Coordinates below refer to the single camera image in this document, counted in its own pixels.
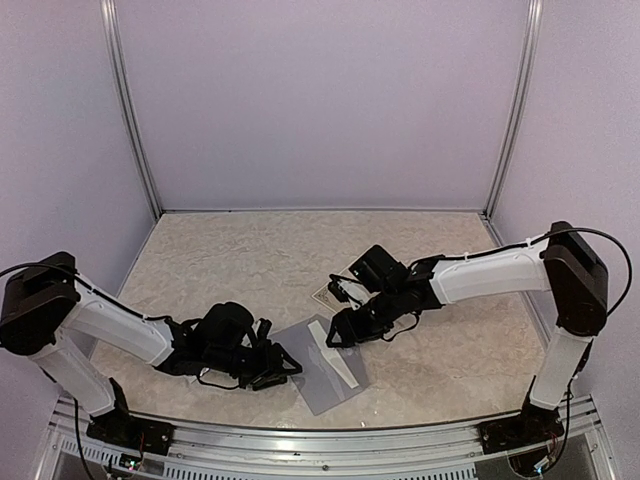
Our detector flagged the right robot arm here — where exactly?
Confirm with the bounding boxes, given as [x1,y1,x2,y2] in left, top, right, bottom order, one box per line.
[326,221,609,444]

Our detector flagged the grey envelope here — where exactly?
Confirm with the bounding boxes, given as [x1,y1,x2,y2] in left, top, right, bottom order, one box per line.
[273,315,371,416]

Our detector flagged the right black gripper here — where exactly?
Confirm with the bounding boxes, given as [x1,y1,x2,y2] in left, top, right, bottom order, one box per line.
[325,287,402,348]

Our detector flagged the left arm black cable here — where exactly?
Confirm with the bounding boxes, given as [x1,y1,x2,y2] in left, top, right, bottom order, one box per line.
[0,264,251,391]

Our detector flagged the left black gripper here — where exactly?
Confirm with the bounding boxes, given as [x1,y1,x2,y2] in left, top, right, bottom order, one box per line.
[206,338,302,391]

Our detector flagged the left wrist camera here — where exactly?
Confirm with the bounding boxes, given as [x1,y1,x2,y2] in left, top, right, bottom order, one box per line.
[247,318,272,348]

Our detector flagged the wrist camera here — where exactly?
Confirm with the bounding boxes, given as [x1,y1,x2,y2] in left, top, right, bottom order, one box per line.
[327,274,370,309]
[247,318,272,348]

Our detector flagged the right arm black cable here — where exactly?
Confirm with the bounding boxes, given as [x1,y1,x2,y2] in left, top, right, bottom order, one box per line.
[544,228,630,319]

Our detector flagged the right aluminium frame post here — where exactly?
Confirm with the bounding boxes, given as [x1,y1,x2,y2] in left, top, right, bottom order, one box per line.
[483,0,544,223]

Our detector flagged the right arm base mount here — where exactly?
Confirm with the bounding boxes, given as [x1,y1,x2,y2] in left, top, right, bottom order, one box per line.
[477,393,565,455]

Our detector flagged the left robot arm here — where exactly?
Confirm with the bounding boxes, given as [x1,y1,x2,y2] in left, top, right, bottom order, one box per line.
[1,251,303,445]

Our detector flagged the front aluminium rail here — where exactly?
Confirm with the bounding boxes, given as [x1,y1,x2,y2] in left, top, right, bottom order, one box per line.
[35,397,617,479]

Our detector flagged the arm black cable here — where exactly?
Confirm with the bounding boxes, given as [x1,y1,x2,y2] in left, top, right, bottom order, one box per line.
[544,228,630,319]
[0,264,251,391]

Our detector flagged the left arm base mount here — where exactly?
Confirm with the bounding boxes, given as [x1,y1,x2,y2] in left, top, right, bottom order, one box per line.
[86,378,175,456]

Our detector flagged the beige letter paper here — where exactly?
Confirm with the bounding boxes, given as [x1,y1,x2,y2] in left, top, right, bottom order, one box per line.
[311,270,371,313]
[307,320,360,389]

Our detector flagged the left aluminium frame post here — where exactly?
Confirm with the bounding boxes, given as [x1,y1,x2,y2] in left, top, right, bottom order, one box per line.
[100,0,164,223]

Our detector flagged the aluminium frame post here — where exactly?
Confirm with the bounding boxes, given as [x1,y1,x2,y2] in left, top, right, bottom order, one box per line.
[483,0,544,223]
[100,0,164,223]

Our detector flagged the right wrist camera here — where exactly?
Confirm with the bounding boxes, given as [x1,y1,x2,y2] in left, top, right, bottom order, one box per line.
[327,274,370,309]

